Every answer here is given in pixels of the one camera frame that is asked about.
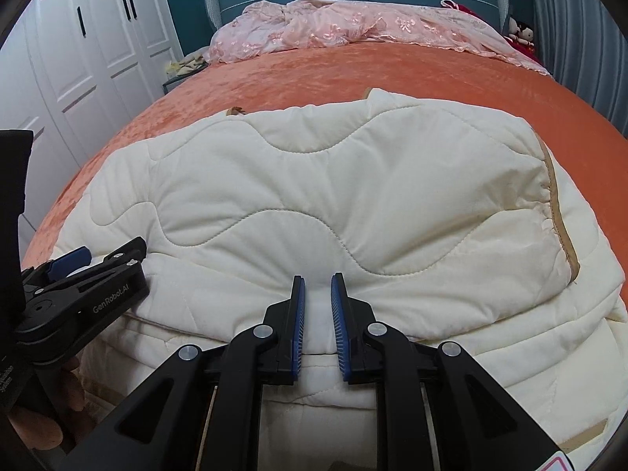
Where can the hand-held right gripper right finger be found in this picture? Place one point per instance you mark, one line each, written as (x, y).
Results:
(338, 326)

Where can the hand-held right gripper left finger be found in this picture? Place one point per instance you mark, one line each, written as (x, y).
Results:
(298, 326)

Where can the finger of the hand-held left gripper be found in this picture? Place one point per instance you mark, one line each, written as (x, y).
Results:
(98, 294)
(73, 258)

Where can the white quilted pillow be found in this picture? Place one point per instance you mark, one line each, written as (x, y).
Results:
(343, 196)

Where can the person's left hand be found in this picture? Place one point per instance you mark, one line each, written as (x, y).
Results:
(39, 431)

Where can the white wardrobe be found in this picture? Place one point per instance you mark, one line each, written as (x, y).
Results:
(64, 59)

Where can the dark nightstand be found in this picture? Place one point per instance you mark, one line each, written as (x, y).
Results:
(171, 83)

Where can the pale yellow cloth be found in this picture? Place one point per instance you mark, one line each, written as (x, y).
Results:
(189, 64)

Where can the orange velvet bed sheet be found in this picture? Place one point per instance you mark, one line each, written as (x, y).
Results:
(319, 73)

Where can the pink lace blanket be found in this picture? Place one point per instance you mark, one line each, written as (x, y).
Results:
(343, 24)

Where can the red cloth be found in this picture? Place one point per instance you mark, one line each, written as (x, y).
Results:
(522, 53)

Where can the plush doll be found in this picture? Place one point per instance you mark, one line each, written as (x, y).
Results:
(526, 34)
(513, 25)

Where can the grey pleated curtain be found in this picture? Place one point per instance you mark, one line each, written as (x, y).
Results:
(579, 34)

